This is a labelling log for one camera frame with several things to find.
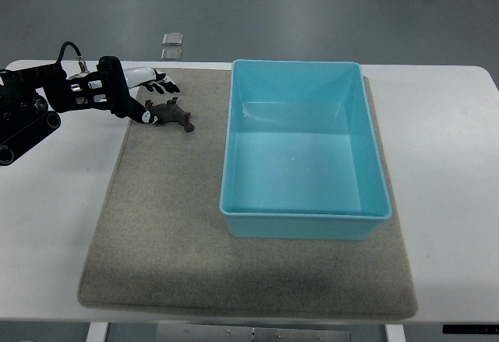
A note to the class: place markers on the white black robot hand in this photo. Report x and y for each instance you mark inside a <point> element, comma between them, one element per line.
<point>147,77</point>

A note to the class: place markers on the black table control panel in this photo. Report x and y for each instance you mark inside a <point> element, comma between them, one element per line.
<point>470,329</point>

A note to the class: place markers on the lower floor outlet plate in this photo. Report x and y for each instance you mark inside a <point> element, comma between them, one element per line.
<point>171,54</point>

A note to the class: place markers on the brown toy hippo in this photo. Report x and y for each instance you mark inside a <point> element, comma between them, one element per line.
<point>170,112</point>

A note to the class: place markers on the metal table frame bracket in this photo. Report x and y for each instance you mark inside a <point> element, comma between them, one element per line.
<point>196,332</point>

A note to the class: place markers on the blue plastic box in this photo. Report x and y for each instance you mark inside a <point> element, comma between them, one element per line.
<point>302,158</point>

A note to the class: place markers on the upper floor outlet plate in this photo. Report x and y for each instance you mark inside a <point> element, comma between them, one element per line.
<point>172,39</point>

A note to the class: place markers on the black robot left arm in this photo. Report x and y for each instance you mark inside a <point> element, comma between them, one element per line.
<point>32,99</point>

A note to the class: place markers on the beige felt mat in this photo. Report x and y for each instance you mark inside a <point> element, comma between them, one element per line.
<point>161,243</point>

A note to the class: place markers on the floor outlet plate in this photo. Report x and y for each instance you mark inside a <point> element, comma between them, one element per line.
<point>172,39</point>
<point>171,54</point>

